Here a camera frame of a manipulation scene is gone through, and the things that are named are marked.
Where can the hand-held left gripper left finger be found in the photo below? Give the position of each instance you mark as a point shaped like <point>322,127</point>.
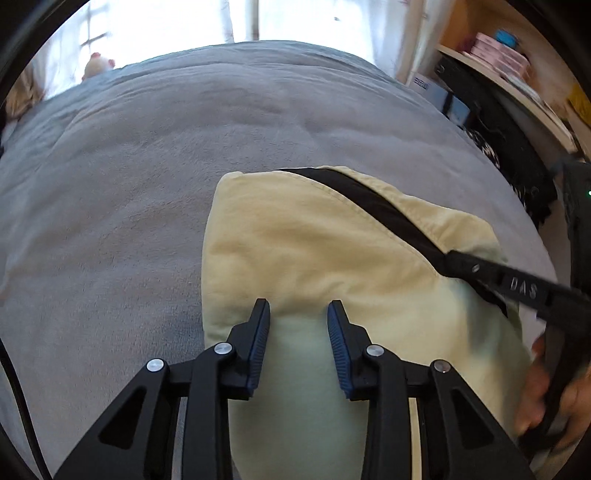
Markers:
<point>258,350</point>

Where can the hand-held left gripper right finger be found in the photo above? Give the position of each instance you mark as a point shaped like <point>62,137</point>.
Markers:
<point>339,350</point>

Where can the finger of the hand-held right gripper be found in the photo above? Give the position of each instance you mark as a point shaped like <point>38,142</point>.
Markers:
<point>473,267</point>

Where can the cream and black hooded jacket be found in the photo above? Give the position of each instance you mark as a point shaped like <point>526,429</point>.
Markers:
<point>323,240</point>

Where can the person's right hand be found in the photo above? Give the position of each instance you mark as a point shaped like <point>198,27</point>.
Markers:
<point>531,387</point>

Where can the black white patterned cloth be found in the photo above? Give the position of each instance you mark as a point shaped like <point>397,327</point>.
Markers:
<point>482,150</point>

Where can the yellow object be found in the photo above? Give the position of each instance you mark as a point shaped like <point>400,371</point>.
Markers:
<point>581,104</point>

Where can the black bag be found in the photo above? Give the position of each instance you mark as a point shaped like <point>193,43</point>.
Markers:
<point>503,124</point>

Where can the stack of pink boxes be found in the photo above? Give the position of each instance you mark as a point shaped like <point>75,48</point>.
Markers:
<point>501,57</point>

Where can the white cardboard box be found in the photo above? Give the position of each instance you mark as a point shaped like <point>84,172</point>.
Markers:
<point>422,83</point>

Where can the wooden shelf unit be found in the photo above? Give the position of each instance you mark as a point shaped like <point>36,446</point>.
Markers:
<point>545,32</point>

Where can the grey plush blanket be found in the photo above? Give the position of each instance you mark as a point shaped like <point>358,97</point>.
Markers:
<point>138,184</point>

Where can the blue box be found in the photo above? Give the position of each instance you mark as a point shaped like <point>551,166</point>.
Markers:
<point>504,38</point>

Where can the white sheer floral curtain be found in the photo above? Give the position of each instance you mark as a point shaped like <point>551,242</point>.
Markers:
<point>406,37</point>
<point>138,32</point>

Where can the pink white plush toy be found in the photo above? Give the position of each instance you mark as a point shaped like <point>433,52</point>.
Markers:
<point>97,67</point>

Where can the beige curtain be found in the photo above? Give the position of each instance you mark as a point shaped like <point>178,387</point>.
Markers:
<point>25,92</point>

